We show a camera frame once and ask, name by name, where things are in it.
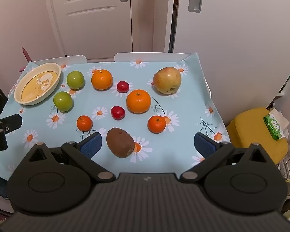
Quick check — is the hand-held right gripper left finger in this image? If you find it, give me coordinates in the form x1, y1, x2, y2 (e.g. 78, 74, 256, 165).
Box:
19, 132, 116, 183

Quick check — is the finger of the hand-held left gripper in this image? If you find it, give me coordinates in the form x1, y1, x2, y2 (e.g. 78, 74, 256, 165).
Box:
0, 114, 23, 134

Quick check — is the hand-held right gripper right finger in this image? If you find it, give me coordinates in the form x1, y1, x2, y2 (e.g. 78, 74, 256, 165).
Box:
179, 132, 279, 183

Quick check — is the small tomato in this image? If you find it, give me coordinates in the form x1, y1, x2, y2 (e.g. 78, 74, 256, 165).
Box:
77, 115, 94, 132

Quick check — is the brown kiwi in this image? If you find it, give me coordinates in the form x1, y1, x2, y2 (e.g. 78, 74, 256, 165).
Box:
106, 127, 135, 159

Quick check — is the small red fruit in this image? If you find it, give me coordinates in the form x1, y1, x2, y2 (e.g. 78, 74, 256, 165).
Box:
111, 106, 126, 120
117, 81, 130, 94

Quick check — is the cream oval bowl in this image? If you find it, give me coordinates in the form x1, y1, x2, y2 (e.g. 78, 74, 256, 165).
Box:
14, 62, 61, 106

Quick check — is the small tangerine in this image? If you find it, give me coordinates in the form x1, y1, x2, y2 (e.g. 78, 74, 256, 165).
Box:
147, 115, 167, 134

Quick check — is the green apple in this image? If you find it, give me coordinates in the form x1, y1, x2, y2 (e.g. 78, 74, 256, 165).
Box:
66, 71, 85, 90
53, 91, 74, 113

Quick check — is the large orange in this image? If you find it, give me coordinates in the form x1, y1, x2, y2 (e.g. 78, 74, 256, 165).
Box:
126, 89, 152, 114
91, 69, 113, 91

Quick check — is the large yellow-red apple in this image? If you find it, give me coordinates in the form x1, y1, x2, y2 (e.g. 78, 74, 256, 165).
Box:
153, 67, 182, 95

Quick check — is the light blue daisy tablecloth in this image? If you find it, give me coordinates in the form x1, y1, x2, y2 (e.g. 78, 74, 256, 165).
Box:
0, 52, 231, 182

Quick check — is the yellow stool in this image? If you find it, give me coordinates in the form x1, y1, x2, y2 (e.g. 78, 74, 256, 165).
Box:
226, 108, 289, 165

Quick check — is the pink plastic object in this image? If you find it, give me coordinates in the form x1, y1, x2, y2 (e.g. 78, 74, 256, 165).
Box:
18, 47, 33, 73

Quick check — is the green tissue packet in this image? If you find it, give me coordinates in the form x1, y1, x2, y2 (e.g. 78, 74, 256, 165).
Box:
263, 113, 285, 141

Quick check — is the white chair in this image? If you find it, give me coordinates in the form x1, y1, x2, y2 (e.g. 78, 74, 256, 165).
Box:
114, 52, 193, 63
32, 55, 88, 66

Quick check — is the white wardrobe door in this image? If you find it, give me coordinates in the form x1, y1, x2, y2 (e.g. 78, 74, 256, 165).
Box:
169, 0, 290, 126

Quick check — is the white panel door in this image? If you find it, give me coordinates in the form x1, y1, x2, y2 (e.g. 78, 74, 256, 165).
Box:
42, 0, 136, 60

